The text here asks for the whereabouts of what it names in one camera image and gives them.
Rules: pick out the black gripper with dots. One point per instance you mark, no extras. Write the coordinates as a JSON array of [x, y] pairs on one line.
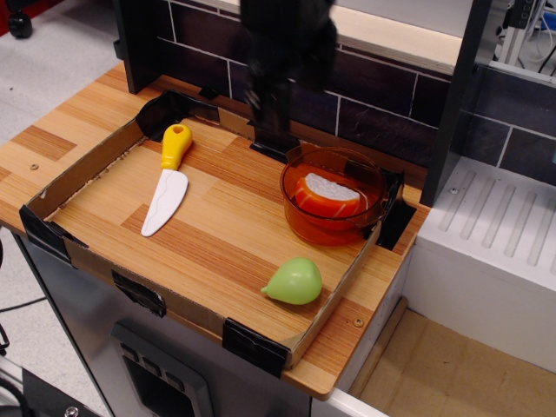
[[289, 40]]

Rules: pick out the orange white toy sushi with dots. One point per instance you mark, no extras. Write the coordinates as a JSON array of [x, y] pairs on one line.
[[318, 196]]

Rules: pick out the orange transparent plastic pot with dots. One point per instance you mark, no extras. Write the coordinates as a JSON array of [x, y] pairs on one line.
[[346, 167]]

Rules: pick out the yellow white toy knife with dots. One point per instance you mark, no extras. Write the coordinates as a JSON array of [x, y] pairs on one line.
[[173, 184]]

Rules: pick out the green toy pear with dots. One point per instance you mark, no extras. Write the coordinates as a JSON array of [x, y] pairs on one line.
[[297, 281]]

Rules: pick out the white toy sink drainboard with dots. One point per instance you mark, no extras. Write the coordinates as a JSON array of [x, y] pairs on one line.
[[483, 263]]

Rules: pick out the grey toy oven front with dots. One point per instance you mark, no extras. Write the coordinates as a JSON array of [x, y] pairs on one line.
[[145, 365]]

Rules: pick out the black vertical post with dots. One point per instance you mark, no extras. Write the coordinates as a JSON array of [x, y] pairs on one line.
[[458, 107]]

